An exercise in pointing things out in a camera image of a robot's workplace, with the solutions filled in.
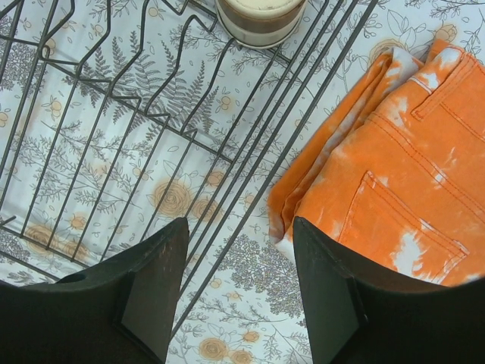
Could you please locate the beige brown ceramic cup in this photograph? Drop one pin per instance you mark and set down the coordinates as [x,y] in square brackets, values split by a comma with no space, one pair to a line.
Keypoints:
[260,24]

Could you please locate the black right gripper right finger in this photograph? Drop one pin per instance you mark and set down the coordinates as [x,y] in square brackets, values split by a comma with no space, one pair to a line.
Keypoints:
[358,311]

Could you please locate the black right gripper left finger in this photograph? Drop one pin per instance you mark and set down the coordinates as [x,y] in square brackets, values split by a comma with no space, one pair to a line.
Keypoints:
[118,311]

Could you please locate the floral patterned table mat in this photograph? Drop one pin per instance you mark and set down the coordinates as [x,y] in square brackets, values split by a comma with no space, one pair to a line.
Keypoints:
[242,295]

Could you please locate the orange white folded cloth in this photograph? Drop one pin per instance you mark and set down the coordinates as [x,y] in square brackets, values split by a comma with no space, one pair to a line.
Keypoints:
[396,172]

